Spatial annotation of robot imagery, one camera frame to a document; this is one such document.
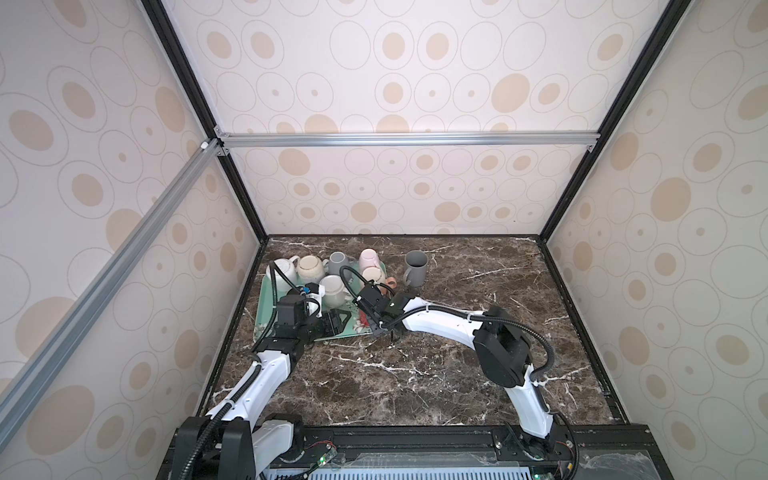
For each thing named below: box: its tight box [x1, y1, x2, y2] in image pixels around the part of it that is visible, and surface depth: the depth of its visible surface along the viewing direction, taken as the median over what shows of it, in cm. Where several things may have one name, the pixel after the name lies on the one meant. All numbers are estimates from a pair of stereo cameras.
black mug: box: [319, 308, 352, 339], surface depth 76 cm
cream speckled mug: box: [296, 250, 325, 284], surface depth 102 cm
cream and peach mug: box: [362, 266, 398, 297], surface depth 100 cm
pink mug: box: [359, 248, 381, 273], surface depth 102 cm
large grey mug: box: [403, 249, 429, 288], surface depth 102 cm
